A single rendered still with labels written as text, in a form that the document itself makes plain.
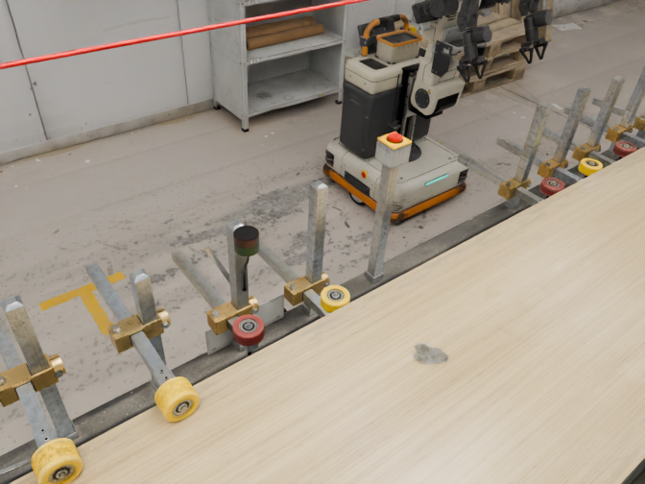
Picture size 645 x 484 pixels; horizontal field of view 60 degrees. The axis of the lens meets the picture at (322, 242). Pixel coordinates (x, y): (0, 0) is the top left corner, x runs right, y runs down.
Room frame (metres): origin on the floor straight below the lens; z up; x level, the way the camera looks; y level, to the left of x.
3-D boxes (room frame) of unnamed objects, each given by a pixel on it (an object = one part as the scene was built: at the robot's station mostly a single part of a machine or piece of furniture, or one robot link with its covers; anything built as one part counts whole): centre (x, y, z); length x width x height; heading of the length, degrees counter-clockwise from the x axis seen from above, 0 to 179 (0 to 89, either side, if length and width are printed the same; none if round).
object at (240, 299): (1.07, 0.21, 0.91); 0.04 x 0.04 x 0.48; 40
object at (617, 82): (2.19, -1.13, 0.89); 0.04 x 0.04 x 0.48; 40
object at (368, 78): (3.06, -0.35, 0.59); 0.55 x 0.34 x 0.83; 130
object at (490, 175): (1.88, -0.68, 0.80); 0.43 x 0.03 x 0.04; 40
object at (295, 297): (1.21, 0.04, 0.81); 0.14 x 0.06 x 0.05; 130
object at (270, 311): (1.10, 0.20, 0.75); 0.26 x 0.01 x 0.10; 130
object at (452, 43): (2.77, -0.60, 0.99); 0.28 x 0.16 x 0.22; 130
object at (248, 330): (0.96, 0.17, 0.85); 0.08 x 0.08 x 0.11
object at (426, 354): (0.90, -0.28, 0.91); 0.09 x 0.07 x 0.02; 69
